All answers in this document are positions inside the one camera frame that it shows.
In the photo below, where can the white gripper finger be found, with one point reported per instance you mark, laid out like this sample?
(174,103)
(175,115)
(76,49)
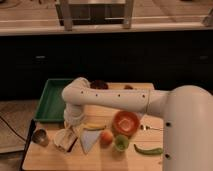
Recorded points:
(62,139)
(74,137)

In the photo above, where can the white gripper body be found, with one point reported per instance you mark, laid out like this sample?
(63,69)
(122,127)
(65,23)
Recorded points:
(73,115)

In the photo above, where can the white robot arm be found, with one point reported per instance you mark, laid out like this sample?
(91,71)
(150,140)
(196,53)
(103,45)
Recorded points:
(187,112)

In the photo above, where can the white paper cup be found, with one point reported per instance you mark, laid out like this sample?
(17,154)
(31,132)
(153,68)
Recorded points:
(88,139)

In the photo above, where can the shiny metal cup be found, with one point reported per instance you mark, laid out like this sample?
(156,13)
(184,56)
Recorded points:
(40,137)

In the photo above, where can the small green cup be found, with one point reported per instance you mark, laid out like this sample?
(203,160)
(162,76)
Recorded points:
(121,143)

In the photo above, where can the yellow banana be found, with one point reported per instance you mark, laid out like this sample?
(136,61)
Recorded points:
(93,127)

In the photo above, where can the green plastic tray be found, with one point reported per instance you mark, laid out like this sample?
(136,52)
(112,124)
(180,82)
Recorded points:
(51,105)

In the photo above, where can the orange peach fruit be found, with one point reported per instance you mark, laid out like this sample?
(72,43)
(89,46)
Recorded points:
(106,137)

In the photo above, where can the orange plastic bowl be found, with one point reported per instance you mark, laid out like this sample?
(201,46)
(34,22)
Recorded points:
(126,123)

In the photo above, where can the small brown object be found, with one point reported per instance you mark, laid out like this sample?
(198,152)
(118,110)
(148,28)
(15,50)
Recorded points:
(128,87)

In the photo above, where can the metal spoon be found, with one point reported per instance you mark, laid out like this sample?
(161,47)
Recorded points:
(146,127)

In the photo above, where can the green chili pepper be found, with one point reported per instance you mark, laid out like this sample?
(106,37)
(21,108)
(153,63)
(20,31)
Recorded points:
(148,152)

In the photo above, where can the wooden chair frame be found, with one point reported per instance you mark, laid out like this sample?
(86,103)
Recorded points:
(94,12)

